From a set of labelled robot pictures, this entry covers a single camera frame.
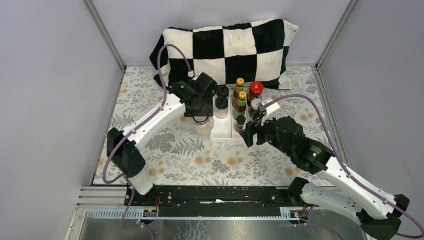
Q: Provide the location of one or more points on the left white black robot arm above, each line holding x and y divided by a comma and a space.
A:
123, 147

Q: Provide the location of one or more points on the small black pepper bottle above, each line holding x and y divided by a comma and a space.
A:
240, 123

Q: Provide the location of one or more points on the red lid chili sauce jar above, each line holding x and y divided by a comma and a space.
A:
254, 91

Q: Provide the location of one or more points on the yellow cap sauce bottle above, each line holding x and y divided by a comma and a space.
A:
240, 105
239, 87

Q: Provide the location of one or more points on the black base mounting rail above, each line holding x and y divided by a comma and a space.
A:
219, 201

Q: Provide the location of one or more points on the black spout lid shaker jar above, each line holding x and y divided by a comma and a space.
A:
222, 91

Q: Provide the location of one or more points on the floral patterned table mat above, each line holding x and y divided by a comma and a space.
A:
178, 155

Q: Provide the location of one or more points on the white divided organizer tray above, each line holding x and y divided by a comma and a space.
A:
223, 131

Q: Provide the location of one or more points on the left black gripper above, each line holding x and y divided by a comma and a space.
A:
206, 110

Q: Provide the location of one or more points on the glass jar with metal lid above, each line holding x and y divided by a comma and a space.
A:
203, 125

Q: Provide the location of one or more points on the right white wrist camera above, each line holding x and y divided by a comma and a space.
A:
270, 111

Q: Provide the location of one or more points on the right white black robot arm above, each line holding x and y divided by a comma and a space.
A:
374, 210

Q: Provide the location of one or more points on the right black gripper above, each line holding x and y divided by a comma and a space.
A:
251, 128

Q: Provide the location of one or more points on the black and white checkered pillow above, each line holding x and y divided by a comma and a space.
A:
254, 51

